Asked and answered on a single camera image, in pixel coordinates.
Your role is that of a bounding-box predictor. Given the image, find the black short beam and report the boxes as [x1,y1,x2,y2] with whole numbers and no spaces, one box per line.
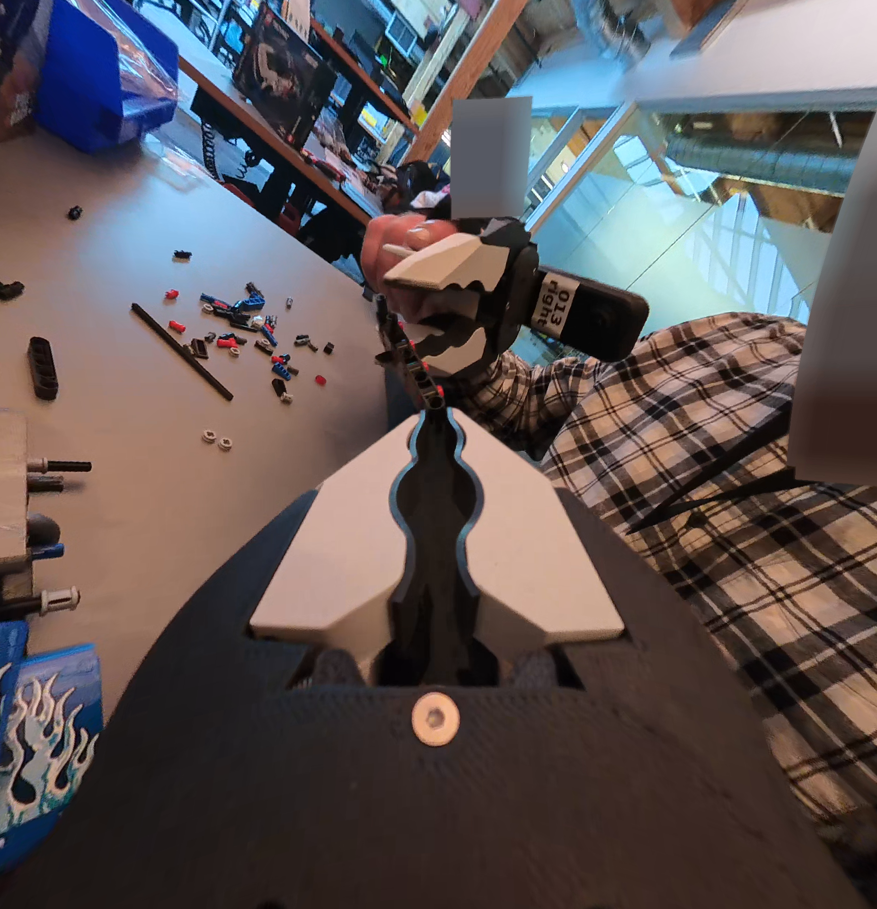
[27,337,60,401]

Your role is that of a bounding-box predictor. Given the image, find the person's right forearm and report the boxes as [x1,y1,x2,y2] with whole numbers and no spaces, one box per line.
[449,348,627,463]

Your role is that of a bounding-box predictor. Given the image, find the clear plastic bag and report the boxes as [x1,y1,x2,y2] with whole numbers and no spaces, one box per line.
[76,0,180,107]

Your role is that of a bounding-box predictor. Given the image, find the wooden post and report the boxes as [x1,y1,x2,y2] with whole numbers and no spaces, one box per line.
[401,0,530,166]

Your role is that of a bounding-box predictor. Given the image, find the person's plaid trousers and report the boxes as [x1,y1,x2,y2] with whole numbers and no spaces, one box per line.
[538,312,877,860]

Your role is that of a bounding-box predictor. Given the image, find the long black axle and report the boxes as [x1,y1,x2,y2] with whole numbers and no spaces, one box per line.
[130,303,235,403]

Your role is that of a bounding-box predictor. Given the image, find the wooden work table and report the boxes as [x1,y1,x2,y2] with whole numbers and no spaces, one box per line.
[176,14,421,228]

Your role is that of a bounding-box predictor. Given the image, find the black blue toy car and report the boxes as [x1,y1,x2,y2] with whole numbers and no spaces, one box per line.
[0,348,104,878]

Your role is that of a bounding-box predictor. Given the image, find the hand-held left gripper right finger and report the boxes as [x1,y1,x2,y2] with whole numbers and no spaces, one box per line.
[442,410,626,685]

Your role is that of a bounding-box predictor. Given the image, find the dark toy box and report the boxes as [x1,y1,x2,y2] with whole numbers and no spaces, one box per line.
[231,3,338,152]

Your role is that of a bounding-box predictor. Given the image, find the person's right hand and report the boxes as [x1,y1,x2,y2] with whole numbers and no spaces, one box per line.
[360,213,485,328]

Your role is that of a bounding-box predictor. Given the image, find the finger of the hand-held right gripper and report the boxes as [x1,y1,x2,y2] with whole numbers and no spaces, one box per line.
[401,320,497,379]
[381,233,497,292]

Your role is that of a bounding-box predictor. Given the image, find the blue storage bin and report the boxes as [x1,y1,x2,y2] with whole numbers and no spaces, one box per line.
[34,0,181,156]

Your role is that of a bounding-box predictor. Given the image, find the pile of small toy bricks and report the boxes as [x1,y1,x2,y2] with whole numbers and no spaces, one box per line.
[199,282,337,406]

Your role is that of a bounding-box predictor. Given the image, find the black beam assembly red pins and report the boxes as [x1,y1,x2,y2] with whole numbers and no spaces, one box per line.
[373,293,457,420]

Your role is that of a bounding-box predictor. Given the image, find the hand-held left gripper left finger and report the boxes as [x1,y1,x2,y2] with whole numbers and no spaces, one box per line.
[250,412,439,686]

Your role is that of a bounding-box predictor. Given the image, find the silver air duct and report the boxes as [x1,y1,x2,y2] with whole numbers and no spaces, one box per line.
[664,131,859,196]

